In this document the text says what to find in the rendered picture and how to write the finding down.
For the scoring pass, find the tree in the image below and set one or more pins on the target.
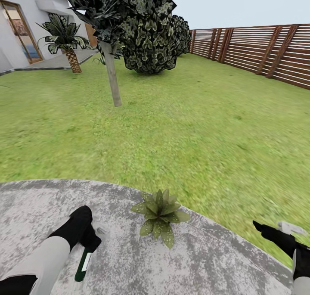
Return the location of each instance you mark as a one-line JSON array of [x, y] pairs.
[[115, 23]]

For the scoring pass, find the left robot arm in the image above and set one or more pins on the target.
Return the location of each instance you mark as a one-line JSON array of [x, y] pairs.
[[37, 274]]

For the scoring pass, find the insectifuge atomizer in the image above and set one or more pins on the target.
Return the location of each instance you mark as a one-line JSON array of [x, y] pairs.
[[84, 263]]

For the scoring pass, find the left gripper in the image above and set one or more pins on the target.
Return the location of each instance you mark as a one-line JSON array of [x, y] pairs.
[[91, 241]]

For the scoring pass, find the pot plant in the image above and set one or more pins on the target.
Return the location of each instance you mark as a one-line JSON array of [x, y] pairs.
[[160, 211]]

